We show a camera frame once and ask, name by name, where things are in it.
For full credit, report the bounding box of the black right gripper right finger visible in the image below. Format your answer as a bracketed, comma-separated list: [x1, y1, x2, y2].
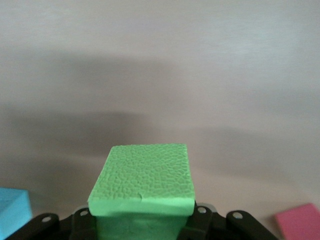
[177, 202, 278, 240]

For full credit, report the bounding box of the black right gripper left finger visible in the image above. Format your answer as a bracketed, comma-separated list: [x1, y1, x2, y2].
[0, 204, 100, 240]

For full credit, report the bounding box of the red foam cube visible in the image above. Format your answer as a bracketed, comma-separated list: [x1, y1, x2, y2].
[272, 202, 320, 240]

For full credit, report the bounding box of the green foam cube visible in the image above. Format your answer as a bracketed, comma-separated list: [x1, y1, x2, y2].
[87, 143, 196, 240]

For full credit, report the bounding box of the light blue foam cube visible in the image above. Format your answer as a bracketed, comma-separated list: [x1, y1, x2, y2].
[0, 187, 34, 238]

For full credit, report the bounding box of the brown table cover sheet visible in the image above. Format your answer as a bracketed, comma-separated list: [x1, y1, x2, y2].
[0, 0, 320, 240]

